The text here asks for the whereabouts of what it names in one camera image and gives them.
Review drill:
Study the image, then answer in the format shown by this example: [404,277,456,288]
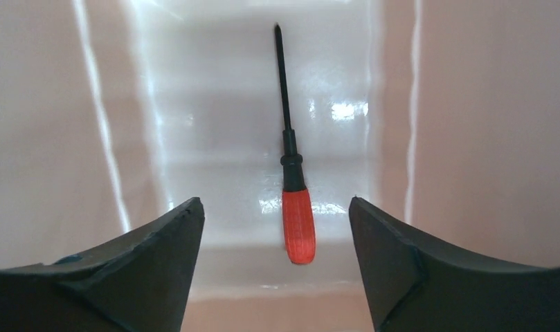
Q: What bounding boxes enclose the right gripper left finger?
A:
[0,197,205,331]

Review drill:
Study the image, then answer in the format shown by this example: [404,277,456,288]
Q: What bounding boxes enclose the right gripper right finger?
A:
[349,197,560,331]

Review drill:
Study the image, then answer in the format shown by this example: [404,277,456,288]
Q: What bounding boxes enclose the red handled screwdriver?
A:
[274,24,316,265]

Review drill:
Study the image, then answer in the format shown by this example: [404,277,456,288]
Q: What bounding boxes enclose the pink plastic bin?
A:
[0,1,560,331]

